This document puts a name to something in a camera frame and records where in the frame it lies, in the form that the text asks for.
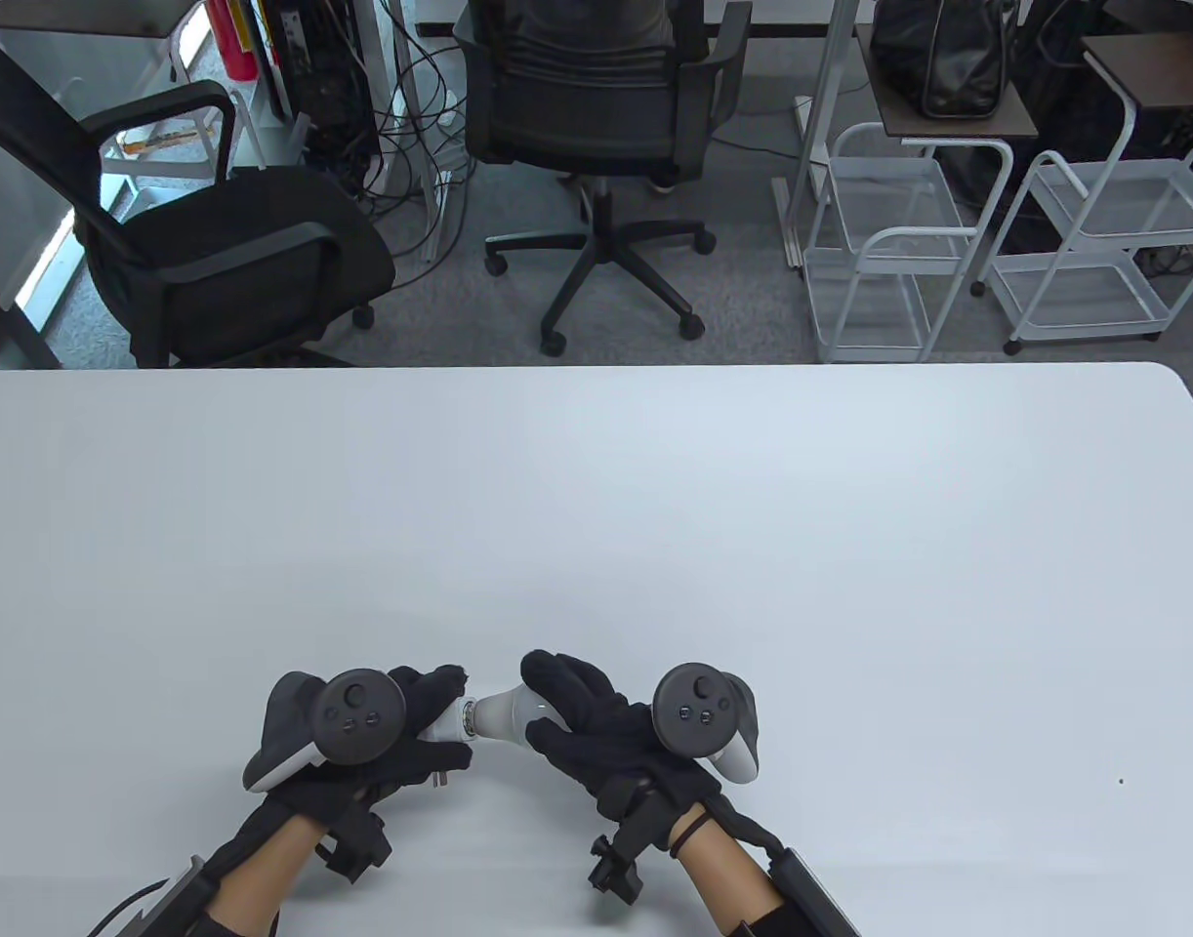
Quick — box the person's right hand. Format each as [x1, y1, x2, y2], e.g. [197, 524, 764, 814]
[520, 651, 732, 823]

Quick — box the tangle of black cables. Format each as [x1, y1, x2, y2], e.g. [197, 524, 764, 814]
[357, 0, 482, 286]

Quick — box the white desk leg frame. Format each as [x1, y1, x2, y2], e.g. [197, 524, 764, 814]
[377, 0, 443, 262]
[772, 0, 863, 269]

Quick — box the white power strip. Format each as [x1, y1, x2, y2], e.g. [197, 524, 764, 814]
[429, 171, 458, 257]

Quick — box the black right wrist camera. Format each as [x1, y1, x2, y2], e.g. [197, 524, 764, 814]
[587, 795, 676, 901]

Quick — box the black padded office chair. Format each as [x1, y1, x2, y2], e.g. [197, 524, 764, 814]
[0, 29, 397, 370]

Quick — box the black hair tie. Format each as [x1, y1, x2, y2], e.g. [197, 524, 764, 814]
[668, 812, 717, 860]

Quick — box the black right forearm sensor box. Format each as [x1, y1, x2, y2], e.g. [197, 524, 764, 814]
[767, 847, 861, 937]

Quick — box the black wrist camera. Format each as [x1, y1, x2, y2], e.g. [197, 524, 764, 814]
[315, 800, 394, 884]
[587, 795, 676, 901]

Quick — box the grey and white controller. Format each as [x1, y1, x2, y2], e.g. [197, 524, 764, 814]
[651, 664, 761, 784]
[242, 669, 409, 794]

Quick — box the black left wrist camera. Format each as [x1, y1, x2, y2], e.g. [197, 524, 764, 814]
[315, 800, 394, 884]

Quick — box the person's left forearm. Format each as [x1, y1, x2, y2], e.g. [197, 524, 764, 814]
[206, 818, 324, 937]

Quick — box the black computer tower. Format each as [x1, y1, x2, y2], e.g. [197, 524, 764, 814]
[265, 0, 383, 167]

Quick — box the person's right forearm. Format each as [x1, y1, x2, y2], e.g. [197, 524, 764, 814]
[675, 820, 791, 937]

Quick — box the brown side table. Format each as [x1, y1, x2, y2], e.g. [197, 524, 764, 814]
[855, 21, 1042, 299]
[1083, 34, 1193, 167]

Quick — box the white light bulb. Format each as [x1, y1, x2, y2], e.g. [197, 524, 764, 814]
[465, 686, 568, 748]

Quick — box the black leather bag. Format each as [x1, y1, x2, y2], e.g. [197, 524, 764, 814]
[870, 0, 1012, 120]

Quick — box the person's left hand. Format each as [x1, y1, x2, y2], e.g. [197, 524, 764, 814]
[265, 664, 476, 831]

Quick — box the white wire mesh cart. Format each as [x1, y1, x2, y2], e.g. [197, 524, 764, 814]
[802, 122, 988, 364]
[982, 142, 1193, 354]

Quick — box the black left forearm sensor box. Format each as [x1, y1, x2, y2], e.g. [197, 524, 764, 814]
[89, 857, 226, 937]

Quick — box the right grey and white controller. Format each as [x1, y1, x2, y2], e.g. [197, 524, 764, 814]
[651, 664, 761, 784]

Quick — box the white light bulb socket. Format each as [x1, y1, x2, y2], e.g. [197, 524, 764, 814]
[419, 695, 476, 790]

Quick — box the black mesh office chair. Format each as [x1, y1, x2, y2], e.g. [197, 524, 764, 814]
[453, 0, 754, 357]

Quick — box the left grey and white controller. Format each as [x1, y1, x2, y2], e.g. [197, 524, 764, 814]
[242, 669, 409, 794]

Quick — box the red fire extinguisher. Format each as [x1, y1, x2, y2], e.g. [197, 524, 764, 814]
[204, 0, 261, 81]

